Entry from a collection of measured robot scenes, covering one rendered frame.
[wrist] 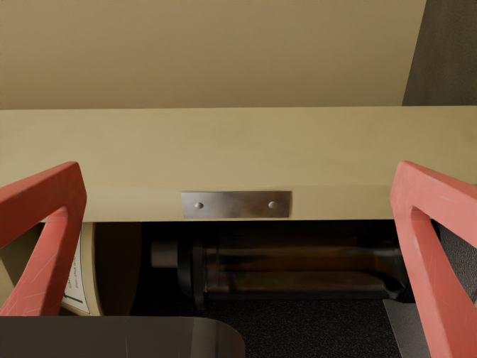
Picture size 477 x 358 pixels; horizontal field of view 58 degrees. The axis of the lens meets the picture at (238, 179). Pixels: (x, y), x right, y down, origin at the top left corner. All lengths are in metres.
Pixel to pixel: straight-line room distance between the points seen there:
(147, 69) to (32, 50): 0.18
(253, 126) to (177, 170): 0.08
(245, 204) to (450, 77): 0.38
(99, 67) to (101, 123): 0.37
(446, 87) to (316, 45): 0.20
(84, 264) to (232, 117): 0.17
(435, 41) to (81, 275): 0.51
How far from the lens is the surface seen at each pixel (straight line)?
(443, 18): 0.63
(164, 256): 0.43
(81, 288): 0.39
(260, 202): 0.28
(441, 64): 0.62
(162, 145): 0.32
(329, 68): 0.71
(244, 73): 0.70
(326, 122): 0.35
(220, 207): 0.28
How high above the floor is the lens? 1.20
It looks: level
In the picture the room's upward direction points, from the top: 91 degrees counter-clockwise
